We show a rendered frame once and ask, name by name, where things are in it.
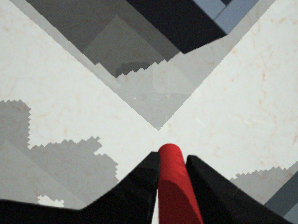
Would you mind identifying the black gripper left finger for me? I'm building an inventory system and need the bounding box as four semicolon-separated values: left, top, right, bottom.
0;151;161;224

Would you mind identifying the red peg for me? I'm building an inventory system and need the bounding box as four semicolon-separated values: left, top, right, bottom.
158;143;203;224

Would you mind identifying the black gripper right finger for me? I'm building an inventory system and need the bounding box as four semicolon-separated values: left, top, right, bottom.
186;155;293;224

